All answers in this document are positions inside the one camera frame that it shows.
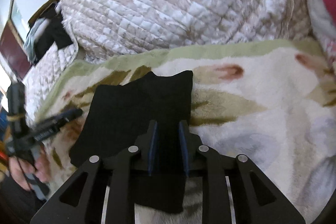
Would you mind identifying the black pants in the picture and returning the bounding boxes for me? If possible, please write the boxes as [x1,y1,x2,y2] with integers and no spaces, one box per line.
[69,71,193,214]

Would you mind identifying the person's left hand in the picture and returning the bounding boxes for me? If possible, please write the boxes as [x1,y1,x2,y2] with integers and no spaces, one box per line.
[9,145,51,191]

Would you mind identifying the dark red wooden door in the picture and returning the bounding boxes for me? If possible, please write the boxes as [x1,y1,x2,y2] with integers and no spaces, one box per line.
[1,20,31,80]

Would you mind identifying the green floral fleece blanket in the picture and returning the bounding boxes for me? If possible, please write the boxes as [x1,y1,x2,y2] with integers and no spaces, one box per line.
[35,39,335,223]

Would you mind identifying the dark clothes pile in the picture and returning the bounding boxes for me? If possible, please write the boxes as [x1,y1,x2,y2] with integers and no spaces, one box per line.
[23,2,73,65]

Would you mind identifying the white beige quilted bedspread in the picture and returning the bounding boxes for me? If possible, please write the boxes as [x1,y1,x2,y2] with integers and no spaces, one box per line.
[26,0,311,118]

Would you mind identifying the pink floral rolled comforter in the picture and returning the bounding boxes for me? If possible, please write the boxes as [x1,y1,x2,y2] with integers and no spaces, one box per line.
[306,0,335,64]

